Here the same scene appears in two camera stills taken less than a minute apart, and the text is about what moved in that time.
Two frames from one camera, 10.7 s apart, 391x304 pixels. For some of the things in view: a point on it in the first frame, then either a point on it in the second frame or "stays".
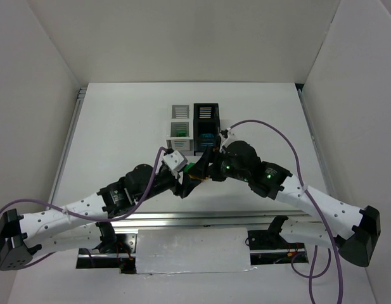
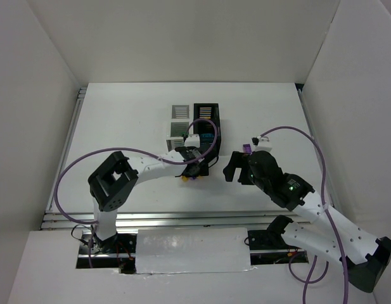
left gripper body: x=181 y=185 → x=198 y=169
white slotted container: x=181 y=126 stays
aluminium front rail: x=128 y=223 stays
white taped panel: x=192 y=250 stays
